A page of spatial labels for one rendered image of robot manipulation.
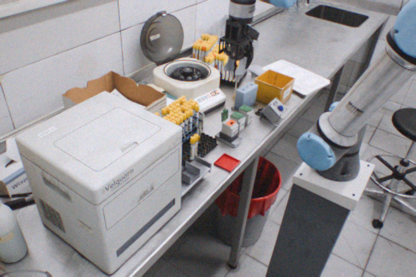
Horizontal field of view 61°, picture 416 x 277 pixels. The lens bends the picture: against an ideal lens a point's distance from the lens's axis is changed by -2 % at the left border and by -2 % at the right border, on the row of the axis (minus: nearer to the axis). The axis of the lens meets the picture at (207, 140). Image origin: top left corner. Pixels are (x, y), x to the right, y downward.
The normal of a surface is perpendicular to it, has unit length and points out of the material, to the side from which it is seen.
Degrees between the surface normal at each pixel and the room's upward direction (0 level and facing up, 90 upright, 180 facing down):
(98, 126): 0
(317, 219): 90
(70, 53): 90
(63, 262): 0
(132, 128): 0
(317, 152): 98
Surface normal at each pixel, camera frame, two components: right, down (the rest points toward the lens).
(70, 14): 0.82, 0.39
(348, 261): 0.07, -0.79
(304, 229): -0.57, 0.47
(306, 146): -0.73, 0.48
